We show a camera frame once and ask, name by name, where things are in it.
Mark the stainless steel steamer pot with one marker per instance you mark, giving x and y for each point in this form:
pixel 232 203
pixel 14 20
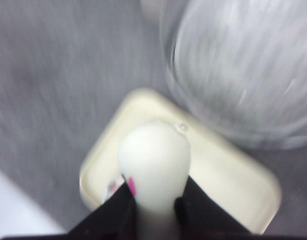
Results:
pixel 240 67

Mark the cream rectangular tray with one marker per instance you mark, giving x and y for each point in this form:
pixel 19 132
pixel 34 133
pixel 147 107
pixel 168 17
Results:
pixel 243 187

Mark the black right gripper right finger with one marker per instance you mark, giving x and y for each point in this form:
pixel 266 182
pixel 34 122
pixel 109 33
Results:
pixel 198 215

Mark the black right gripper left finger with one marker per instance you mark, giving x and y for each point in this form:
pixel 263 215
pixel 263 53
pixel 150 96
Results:
pixel 115 218

